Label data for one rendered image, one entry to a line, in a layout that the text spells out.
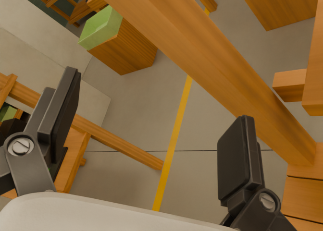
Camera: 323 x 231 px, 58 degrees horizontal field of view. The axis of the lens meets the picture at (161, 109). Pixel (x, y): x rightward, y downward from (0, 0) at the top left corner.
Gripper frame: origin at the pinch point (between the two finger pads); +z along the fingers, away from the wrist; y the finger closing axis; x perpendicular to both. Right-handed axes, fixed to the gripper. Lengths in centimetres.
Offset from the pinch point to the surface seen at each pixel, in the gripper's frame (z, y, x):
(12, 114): 323, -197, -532
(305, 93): 22.5, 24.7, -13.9
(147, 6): 38.1, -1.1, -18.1
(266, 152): 108, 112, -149
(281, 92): 49, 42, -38
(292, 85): 48, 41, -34
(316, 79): 24.2, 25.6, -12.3
